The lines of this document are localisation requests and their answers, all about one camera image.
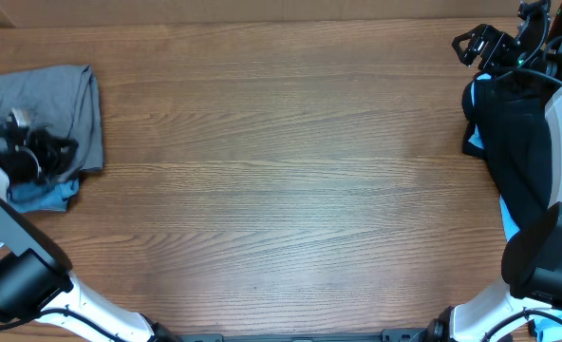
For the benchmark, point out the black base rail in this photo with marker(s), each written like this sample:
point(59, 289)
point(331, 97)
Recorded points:
point(385, 335)

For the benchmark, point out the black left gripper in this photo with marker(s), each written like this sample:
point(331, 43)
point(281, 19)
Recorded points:
point(50, 144)

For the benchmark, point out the blue denim garment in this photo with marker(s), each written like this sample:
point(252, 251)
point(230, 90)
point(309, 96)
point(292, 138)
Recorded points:
point(32, 197)

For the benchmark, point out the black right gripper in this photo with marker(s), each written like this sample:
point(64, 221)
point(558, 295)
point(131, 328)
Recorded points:
point(497, 42)

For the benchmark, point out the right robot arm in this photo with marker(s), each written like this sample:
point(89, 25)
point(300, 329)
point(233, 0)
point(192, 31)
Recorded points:
point(530, 281)

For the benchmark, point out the light blue garment in pile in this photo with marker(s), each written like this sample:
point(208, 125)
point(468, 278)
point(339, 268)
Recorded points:
point(541, 328)

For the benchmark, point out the grey shorts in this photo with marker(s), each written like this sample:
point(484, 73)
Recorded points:
point(65, 100)

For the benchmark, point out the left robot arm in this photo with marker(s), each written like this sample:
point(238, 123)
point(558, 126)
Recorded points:
point(38, 284)

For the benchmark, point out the black garment in pile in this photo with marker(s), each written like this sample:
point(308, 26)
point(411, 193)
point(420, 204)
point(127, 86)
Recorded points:
point(518, 147)

